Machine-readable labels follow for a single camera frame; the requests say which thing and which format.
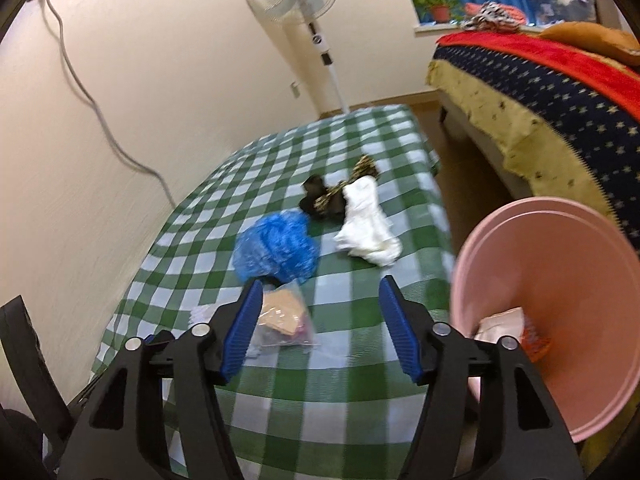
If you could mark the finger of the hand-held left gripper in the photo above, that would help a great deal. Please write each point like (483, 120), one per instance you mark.
(30, 360)

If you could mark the pink plastic bin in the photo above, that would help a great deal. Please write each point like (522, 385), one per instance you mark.
(550, 270)

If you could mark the bed with starry navy sheet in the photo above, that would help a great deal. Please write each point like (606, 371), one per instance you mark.
(550, 120)

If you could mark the white window sill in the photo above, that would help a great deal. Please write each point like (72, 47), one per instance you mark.
(435, 26)

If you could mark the blue plastic bag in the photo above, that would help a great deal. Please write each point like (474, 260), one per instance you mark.
(275, 245)

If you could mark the white paper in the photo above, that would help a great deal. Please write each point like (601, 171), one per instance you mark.
(500, 330)

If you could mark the pale purple foam net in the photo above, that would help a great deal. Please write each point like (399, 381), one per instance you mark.
(202, 315)

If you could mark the leopard print cloth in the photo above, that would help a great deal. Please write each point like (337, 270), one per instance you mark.
(365, 165)

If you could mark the black and white striped cloth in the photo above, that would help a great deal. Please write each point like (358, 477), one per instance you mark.
(487, 17)

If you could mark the orange pillow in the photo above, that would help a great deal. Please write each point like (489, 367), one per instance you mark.
(590, 37)

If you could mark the green checked tablecloth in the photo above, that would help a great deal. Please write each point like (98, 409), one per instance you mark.
(300, 410)

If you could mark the clear bag with tan contents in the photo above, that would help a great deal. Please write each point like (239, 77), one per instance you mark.
(285, 317)

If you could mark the clear plastic storage box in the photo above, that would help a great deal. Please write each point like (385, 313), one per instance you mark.
(555, 2)

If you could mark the white wall socket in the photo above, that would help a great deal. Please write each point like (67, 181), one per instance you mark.
(295, 91)

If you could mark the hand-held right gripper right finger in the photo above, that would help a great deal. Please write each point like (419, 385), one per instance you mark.
(400, 330)

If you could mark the potted green plant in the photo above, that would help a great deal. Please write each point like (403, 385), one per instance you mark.
(440, 10)

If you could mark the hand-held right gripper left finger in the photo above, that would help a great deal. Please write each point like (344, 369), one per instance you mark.
(242, 330)

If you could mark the large orange plastic bag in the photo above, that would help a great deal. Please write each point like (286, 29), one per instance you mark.
(535, 342)

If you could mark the red blanket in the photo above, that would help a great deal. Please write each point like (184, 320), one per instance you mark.
(550, 55)

